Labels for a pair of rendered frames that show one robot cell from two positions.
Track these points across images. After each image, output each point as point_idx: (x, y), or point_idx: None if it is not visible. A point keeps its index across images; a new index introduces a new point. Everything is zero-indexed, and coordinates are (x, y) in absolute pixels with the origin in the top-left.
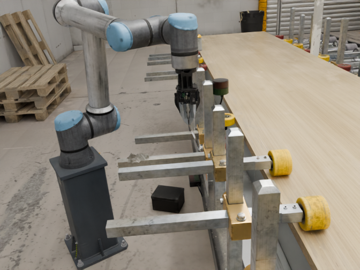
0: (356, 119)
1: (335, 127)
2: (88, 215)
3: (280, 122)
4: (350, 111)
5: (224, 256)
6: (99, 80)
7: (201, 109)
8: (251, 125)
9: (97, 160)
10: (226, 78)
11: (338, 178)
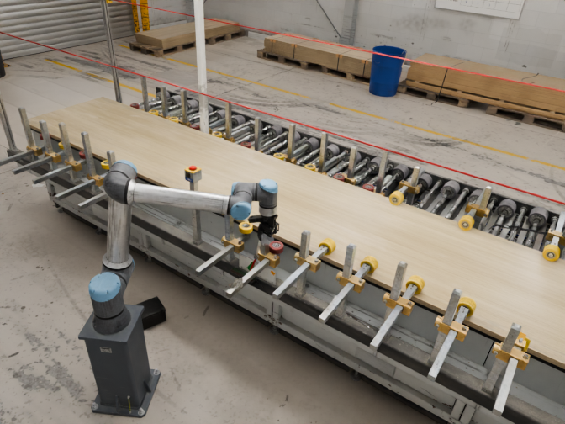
0: (312, 198)
1: (310, 209)
2: (138, 363)
3: (281, 216)
4: (302, 192)
5: (324, 309)
6: (129, 235)
7: (230, 227)
8: None
9: (132, 310)
10: (182, 184)
11: (349, 241)
